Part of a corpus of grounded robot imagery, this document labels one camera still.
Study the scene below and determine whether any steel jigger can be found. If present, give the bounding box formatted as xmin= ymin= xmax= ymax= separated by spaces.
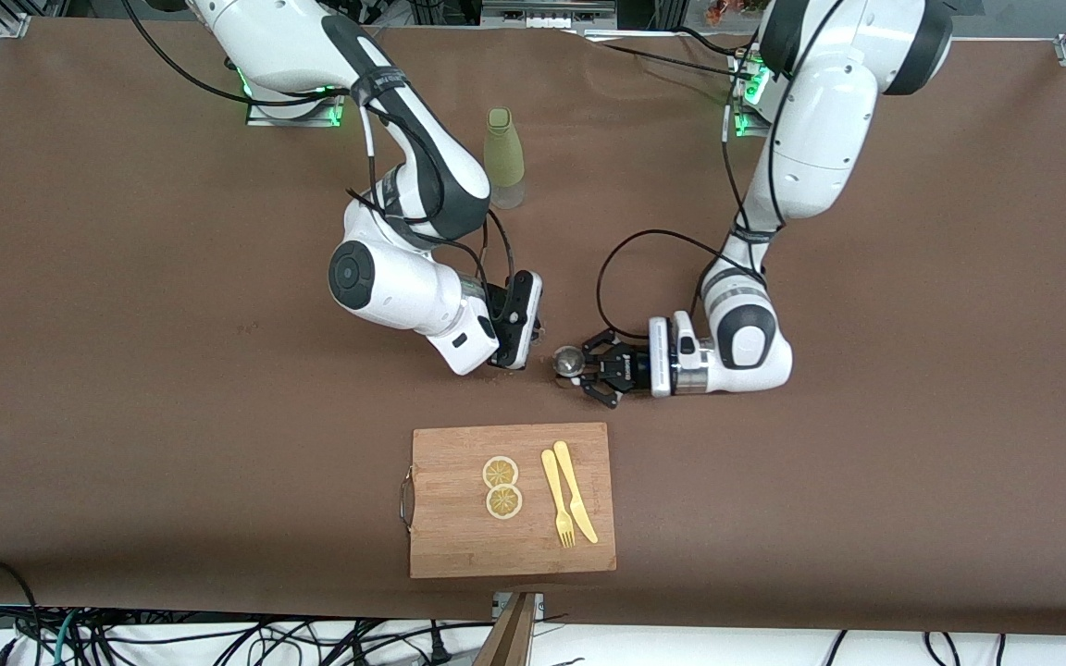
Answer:
xmin=550 ymin=345 xmax=588 ymax=385

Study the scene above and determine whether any yellow plastic knife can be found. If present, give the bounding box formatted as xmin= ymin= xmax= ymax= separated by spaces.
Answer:
xmin=552 ymin=440 xmax=600 ymax=545

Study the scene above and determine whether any yellow plastic fork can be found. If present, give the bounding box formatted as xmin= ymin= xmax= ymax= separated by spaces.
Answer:
xmin=540 ymin=449 xmax=577 ymax=549

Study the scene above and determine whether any green sleeved glass bottle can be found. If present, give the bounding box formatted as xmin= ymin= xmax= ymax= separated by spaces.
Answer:
xmin=483 ymin=107 xmax=527 ymax=211

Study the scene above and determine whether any wooden cutting board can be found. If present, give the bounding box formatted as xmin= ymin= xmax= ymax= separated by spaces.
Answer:
xmin=399 ymin=422 xmax=617 ymax=580

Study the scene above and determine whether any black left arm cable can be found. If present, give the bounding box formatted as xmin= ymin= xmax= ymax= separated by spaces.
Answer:
xmin=596 ymin=0 xmax=849 ymax=341

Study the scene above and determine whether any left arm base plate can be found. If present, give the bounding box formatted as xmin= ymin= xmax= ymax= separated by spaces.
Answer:
xmin=732 ymin=46 xmax=776 ymax=138

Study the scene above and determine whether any wooden post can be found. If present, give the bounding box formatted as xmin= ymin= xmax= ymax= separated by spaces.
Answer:
xmin=475 ymin=592 xmax=539 ymax=666

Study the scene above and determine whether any black base power cable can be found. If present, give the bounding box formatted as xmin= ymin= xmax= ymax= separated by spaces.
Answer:
xmin=579 ymin=26 xmax=761 ymax=93

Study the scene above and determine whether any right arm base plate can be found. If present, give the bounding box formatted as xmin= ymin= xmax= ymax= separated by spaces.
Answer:
xmin=246 ymin=88 xmax=347 ymax=128

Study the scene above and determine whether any green floor cable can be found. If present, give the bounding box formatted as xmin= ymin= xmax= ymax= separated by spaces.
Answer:
xmin=52 ymin=615 xmax=81 ymax=666

